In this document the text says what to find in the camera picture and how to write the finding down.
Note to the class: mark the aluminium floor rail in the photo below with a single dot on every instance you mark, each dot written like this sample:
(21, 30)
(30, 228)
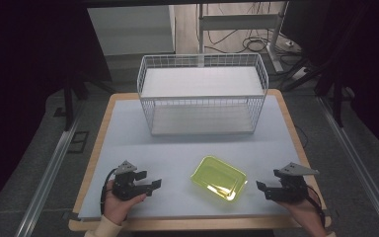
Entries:
(358, 164)
(46, 177)

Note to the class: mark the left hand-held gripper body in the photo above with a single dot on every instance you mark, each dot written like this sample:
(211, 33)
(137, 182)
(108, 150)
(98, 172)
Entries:
(125, 187)

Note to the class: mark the white metal desk frame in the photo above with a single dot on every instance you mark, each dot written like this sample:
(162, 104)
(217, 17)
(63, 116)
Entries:
(240, 21)

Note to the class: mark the white cabinet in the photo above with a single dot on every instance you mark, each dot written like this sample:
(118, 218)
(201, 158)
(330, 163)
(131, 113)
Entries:
(131, 29)

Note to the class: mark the dark curtain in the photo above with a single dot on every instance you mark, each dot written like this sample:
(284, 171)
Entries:
(368, 65)
(23, 82)

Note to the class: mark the person's right hand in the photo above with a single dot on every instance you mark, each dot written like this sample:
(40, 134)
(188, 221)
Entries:
(309, 217)

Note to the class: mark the yellow-green plastic tray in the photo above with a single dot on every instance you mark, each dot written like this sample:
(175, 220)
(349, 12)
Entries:
(218, 177)

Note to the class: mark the wooden table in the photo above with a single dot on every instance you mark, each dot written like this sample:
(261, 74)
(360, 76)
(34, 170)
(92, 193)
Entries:
(92, 164)

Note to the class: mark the person's left hand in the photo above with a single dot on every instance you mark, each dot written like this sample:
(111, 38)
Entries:
(116, 209)

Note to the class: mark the black floor plate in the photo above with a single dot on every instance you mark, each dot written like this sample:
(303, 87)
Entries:
(78, 142)

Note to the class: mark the pale blue table mat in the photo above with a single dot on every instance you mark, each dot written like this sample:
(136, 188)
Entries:
(174, 151)

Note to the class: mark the white power strip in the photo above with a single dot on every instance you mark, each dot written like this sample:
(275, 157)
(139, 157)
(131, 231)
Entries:
(300, 74)

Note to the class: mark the black metal stand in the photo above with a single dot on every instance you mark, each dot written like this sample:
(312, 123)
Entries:
(337, 98)
(68, 105)

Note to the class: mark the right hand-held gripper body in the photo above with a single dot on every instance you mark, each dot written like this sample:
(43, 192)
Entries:
(289, 189)

